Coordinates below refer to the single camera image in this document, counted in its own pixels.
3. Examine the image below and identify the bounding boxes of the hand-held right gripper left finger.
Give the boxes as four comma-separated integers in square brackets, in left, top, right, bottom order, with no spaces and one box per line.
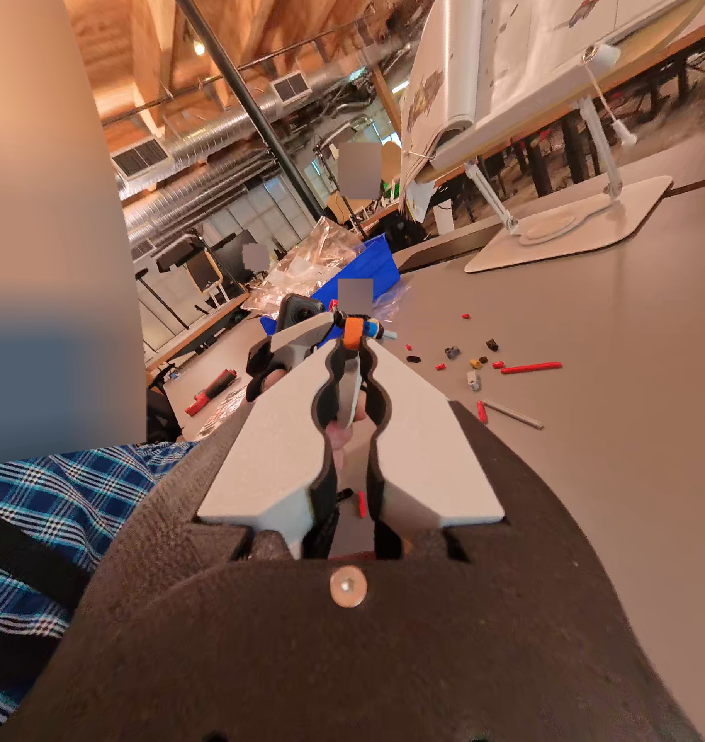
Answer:
[197,342,344,558]

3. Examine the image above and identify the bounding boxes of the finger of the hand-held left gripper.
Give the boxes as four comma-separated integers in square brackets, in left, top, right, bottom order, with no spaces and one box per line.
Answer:
[335,351,365,430]
[269,315,337,370]

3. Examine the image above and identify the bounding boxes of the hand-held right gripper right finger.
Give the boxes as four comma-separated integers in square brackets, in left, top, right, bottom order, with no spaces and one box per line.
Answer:
[358,338,505,540]

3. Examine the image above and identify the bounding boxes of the small lego assembly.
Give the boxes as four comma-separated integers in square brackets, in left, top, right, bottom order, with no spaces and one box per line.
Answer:
[331,312,398,352]

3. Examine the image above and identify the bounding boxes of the grey lego axle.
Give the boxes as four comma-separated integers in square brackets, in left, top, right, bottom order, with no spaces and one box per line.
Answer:
[481,399,545,430]

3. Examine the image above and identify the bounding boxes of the lego instruction booklet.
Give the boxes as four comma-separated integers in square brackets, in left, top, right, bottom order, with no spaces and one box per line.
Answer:
[399,0,703,205]

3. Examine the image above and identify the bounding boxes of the person's left hand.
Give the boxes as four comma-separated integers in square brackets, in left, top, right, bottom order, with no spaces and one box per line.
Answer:
[326,400,369,465]

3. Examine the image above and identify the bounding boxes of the clear plastic bags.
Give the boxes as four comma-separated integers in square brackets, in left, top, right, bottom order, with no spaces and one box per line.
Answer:
[240,216,369,318]

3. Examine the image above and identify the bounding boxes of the printed plastic bag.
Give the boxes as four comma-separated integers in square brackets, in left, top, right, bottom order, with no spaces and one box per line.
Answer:
[195,386,256,442]

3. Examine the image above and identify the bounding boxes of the blue plastic bin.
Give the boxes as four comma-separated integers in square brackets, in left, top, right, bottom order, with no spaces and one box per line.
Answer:
[258,233,401,337]

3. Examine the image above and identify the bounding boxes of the red and black tool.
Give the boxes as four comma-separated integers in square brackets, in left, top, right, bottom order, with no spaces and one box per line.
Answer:
[185,369,239,416]

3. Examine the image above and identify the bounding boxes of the black backpack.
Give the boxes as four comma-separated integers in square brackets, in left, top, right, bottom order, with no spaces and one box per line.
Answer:
[380,213,430,251]

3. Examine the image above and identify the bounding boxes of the person's plaid shirt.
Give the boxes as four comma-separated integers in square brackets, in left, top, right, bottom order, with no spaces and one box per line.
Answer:
[0,442,199,742]

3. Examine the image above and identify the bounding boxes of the black metal pole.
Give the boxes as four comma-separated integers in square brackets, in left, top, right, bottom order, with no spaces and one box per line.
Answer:
[174,0,331,222]

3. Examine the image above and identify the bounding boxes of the white vent grille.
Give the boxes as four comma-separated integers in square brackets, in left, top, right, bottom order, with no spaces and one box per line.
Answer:
[109,136,172,182]
[269,70,313,106]

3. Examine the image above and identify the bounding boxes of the long wooden table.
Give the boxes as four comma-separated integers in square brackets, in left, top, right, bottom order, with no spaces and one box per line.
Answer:
[480,12,705,199]

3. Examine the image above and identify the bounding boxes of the silver ventilation duct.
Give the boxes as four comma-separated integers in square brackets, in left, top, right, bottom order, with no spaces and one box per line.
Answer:
[112,75,401,245]

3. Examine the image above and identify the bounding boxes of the black strap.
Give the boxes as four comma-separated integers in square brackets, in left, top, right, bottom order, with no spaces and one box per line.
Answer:
[0,509,93,696]

